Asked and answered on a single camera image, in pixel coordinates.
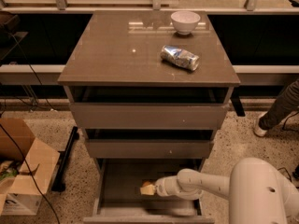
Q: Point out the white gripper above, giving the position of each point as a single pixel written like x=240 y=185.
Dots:
x=163 y=186

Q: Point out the orange fruit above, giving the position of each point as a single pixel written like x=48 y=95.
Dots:
x=147 y=184

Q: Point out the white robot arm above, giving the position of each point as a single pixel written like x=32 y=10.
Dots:
x=257 y=192

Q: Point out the grey open bottom drawer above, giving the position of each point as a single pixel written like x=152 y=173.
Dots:
x=119 y=200

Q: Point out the grey middle drawer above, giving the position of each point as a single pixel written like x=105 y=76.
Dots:
x=149 y=144

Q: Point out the grey drawer cabinet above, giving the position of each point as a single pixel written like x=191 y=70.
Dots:
x=117 y=60

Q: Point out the grey top drawer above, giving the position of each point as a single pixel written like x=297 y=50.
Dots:
x=149 y=116

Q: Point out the black metal floor bar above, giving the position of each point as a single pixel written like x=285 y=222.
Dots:
x=58 y=183

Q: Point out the open cardboard box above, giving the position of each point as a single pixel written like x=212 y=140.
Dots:
x=27 y=166

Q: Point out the crushed silver blue can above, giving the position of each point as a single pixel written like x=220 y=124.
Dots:
x=180 y=57

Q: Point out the white ceramic bowl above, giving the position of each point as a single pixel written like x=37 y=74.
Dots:
x=184 y=22

